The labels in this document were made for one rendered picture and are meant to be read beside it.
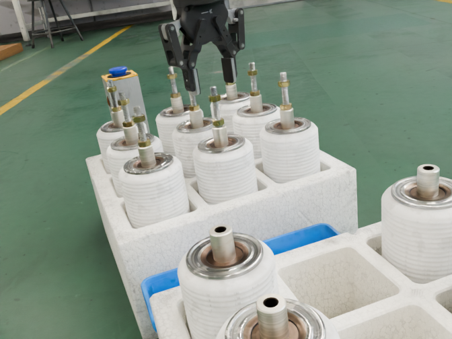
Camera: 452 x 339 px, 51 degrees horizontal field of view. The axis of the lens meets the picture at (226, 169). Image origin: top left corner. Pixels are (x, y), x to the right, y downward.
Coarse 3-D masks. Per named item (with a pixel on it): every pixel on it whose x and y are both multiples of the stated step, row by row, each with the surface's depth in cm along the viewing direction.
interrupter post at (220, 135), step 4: (224, 124) 74; (212, 128) 73; (216, 128) 73; (220, 128) 73; (224, 128) 73; (216, 132) 73; (220, 132) 73; (224, 132) 73; (216, 136) 73; (220, 136) 73; (224, 136) 73; (216, 140) 74; (220, 140) 73; (224, 140) 74; (216, 144) 74; (220, 144) 74; (224, 144) 74
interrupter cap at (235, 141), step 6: (210, 138) 77; (228, 138) 76; (234, 138) 76; (240, 138) 75; (198, 144) 75; (204, 144) 75; (210, 144) 75; (228, 144) 74; (234, 144) 73; (240, 144) 73; (204, 150) 72; (210, 150) 72; (216, 150) 72; (222, 150) 71; (228, 150) 71; (234, 150) 72
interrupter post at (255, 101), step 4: (252, 96) 87; (256, 96) 86; (260, 96) 87; (252, 100) 87; (256, 100) 87; (260, 100) 87; (252, 104) 87; (256, 104) 87; (260, 104) 87; (252, 108) 88; (256, 108) 87; (260, 108) 87; (256, 112) 88
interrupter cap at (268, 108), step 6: (240, 108) 90; (246, 108) 90; (264, 108) 89; (270, 108) 88; (276, 108) 87; (240, 114) 87; (246, 114) 86; (252, 114) 86; (258, 114) 85; (264, 114) 85
